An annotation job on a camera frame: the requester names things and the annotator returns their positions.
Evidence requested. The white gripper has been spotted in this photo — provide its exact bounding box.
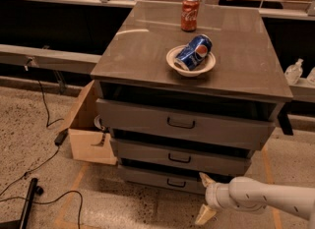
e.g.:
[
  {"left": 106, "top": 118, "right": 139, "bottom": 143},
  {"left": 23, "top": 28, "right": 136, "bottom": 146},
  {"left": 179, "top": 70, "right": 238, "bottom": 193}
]
[{"left": 195, "top": 172, "right": 235, "bottom": 226}]

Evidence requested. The grey bottom drawer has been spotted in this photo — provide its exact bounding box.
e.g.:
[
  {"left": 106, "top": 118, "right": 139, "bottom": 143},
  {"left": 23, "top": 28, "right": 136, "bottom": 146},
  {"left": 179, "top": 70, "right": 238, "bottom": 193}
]
[{"left": 118, "top": 165, "right": 205, "bottom": 195}]

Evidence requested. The grey drawer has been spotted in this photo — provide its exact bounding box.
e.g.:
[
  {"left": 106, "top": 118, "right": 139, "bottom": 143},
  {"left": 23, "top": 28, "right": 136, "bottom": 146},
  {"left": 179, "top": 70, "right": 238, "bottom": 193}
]
[
  {"left": 110, "top": 139, "right": 251, "bottom": 176},
  {"left": 96, "top": 99, "right": 275, "bottom": 150},
  {"left": 118, "top": 165, "right": 205, "bottom": 195}
]

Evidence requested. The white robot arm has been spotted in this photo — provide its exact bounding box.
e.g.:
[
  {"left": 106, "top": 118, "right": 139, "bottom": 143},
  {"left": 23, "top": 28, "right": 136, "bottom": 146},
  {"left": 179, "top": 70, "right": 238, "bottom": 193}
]
[{"left": 195, "top": 172, "right": 315, "bottom": 229}]

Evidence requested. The grey top drawer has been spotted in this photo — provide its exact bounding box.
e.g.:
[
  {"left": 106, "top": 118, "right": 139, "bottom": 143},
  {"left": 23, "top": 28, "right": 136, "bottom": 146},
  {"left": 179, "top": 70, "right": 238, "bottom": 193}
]
[{"left": 96, "top": 99, "right": 275, "bottom": 150}]

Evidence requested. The grey middle drawer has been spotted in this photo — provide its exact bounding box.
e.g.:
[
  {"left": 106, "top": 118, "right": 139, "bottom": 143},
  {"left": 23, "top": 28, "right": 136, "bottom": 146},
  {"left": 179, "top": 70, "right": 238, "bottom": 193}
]
[{"left": 110, "top": 139, "right": 251, "bottom": 176}]

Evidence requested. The grey drawer cabinet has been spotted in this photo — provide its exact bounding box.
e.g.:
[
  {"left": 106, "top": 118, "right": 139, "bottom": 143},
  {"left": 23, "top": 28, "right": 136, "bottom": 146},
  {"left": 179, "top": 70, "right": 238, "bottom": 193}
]
[{"left": 90, "top": 0, "right": 294, "bottom": 197}]

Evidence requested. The cardboard box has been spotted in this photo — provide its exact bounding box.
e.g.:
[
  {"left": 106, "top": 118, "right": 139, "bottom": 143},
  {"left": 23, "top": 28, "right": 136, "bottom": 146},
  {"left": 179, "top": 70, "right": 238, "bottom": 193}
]
[{"left": 59, "top": 82, "right": 117, "bottom": 165}]

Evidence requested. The white bowl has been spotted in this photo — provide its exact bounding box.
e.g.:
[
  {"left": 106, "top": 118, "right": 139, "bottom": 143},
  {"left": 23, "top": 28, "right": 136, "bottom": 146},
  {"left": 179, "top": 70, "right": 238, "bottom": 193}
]
[{"left": 166, "top": 45, "right": 217, "bottom": 78}]

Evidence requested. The blue pepsi can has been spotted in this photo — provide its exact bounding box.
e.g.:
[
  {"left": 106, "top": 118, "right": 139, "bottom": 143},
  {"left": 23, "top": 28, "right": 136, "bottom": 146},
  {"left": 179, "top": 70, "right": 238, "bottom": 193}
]
[{"left": 174, "top": 34, "right": 213, "bottom": 71}]

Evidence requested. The black power adapter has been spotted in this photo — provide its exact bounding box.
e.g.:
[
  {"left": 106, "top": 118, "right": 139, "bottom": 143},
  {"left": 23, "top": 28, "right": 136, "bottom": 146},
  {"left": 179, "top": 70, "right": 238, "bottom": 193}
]
[{"left": 54, "top": 130, "right": 68, "bottom": 146}]

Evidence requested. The black stand base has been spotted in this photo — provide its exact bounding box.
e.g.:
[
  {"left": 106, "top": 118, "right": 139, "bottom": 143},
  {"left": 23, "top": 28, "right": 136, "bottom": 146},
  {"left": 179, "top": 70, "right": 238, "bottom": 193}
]
[{"left": 0, "top": 178, "right": 43, "bottom": 229}]

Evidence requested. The red cola can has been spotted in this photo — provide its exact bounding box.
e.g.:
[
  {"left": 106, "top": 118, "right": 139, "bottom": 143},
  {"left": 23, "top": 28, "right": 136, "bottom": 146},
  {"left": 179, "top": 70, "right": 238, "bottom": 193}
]
[{"left": 181, "top": 0, "right": 200, "bottom": 31}]

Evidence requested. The black floor cable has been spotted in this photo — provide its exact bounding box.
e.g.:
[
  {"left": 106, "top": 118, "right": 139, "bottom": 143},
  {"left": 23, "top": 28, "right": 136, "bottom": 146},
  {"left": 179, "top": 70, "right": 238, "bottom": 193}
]
[{"left": 0, "top": 75, "right": 84, "bottom": 229}]

